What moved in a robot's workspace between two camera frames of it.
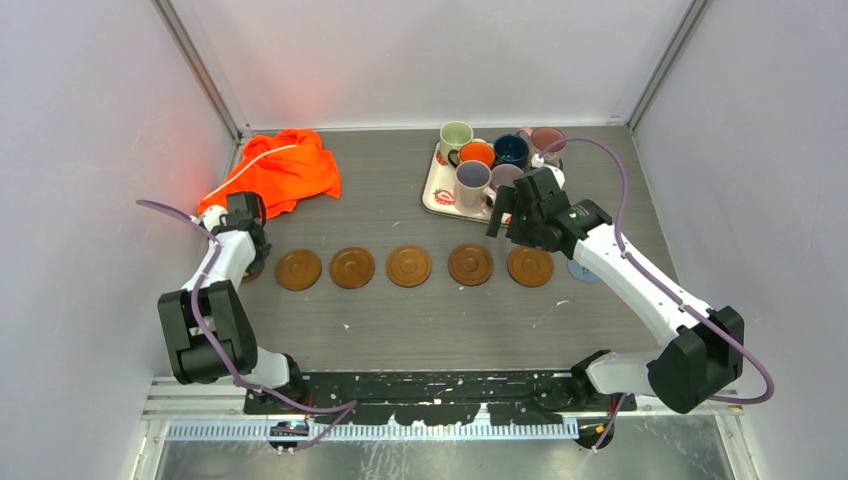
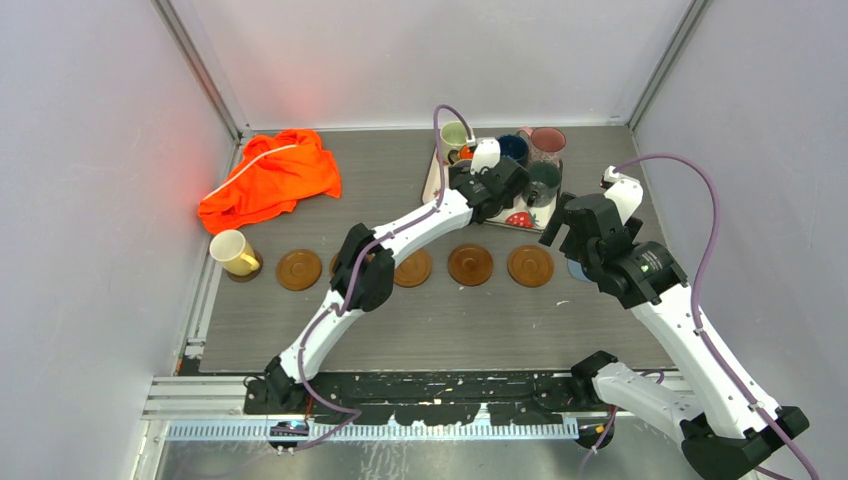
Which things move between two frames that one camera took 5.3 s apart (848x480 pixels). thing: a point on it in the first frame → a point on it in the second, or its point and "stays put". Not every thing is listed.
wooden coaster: (469, 264) stays put
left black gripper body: (261, 256) → (456, 170)
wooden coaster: (409, 266) stays put
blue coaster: (581, 272) stays put
